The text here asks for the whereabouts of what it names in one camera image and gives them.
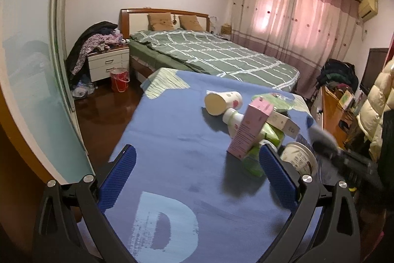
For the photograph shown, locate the wooden bed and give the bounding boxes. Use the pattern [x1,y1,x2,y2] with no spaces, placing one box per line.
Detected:
[118,8,300,92]

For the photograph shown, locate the small white cardboard box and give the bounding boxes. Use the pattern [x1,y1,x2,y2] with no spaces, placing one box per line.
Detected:
[266,110,300,139]

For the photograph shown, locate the green white plastic wrapper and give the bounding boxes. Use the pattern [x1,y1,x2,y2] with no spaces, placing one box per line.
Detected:
[252,92,296,112]

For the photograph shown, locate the green checked quilt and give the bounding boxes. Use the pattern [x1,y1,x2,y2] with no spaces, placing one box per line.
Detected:
[129,30,300,92]

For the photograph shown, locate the white plastic bottle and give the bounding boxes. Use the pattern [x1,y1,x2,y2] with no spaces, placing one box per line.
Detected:
[222,108,247,138]

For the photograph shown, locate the pile of dark clothes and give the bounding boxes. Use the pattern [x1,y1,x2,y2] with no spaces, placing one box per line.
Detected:
[314,59,359,97]

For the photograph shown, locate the beige air conditioner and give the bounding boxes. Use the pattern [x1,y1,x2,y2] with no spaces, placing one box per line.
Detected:
[357,0,378,20]

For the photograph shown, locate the green plastic bottle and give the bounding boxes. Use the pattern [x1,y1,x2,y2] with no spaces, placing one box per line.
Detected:
[242,140,278,178]

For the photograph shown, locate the pink curtain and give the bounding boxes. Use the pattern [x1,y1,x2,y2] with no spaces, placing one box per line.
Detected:
[231,0,361,97]

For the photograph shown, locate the red bucket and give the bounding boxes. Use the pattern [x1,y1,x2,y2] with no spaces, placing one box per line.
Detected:
[110,67,130,93]

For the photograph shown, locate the blue printed cloth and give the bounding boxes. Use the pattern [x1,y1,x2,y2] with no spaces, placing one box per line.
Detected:
[75,67,327,263]

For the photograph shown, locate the round white plastic container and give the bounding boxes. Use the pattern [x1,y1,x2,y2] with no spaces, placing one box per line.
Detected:
[279,141,317,175]

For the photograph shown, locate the pink cardboard box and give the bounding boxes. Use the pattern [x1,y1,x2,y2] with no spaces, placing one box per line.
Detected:
[227,97,274,159]

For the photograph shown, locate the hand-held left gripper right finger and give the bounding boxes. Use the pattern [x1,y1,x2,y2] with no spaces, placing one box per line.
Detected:
[259,144,361,263]

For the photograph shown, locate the floral paper cup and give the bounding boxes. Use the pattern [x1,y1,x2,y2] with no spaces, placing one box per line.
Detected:
[205,90,244,116]

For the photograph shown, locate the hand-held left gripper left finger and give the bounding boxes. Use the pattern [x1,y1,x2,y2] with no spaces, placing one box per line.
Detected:
[32,144,137,263]

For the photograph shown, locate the frosted glass sliding door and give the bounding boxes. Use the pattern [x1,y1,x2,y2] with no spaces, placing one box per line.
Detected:
[0,0,96,186]

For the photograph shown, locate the white nightstand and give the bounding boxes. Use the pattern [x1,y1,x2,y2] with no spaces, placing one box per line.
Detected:
[87,45,130,82]

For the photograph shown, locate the green wipes packet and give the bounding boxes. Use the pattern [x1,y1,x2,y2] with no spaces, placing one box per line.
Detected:
[259,123,285,148]

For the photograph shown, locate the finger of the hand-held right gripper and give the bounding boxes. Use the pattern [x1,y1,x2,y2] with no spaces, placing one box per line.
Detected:
[308,124,380,186]

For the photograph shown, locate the cream puffer jacket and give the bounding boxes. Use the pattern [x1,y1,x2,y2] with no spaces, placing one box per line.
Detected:
[357,58,394,162]

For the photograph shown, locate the dark television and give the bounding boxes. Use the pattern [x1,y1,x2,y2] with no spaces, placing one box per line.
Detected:
[360,48,390,94]

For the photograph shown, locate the pile of mixed clothes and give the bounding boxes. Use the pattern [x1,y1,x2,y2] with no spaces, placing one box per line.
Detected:
[66,21,127,75]

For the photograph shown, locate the plastic bags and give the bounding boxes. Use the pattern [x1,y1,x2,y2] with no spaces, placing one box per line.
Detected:
[71,78,96,99]

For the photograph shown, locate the wooden desk with clutter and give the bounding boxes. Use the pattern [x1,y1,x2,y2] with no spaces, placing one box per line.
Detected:
[311,86,358,148]

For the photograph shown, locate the brown pillow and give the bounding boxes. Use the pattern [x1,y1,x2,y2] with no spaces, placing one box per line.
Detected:
[179,15,204,31]
[148,12,175,31]

